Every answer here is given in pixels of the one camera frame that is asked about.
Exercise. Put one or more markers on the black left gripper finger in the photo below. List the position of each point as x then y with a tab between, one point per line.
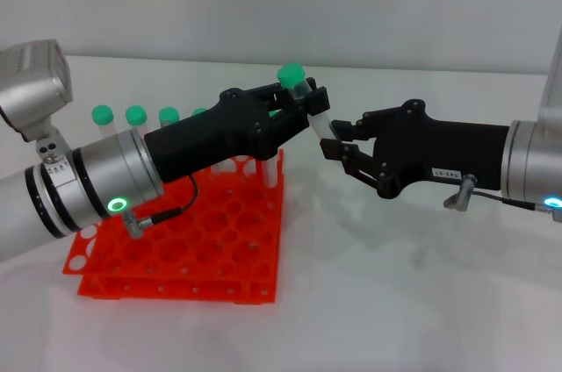
318	102
268	92

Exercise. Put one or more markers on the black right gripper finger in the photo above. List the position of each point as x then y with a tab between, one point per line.
347	130
333	149

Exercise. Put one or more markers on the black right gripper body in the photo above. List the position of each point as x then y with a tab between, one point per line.
439	148

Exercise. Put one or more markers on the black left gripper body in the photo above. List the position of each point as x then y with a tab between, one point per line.
211	139

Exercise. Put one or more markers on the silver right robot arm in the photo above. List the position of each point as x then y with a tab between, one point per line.
535	157

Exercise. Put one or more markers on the orange plastic test tube rack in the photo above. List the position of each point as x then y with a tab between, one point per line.
197	236

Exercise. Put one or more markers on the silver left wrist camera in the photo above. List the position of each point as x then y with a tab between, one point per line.
30	82

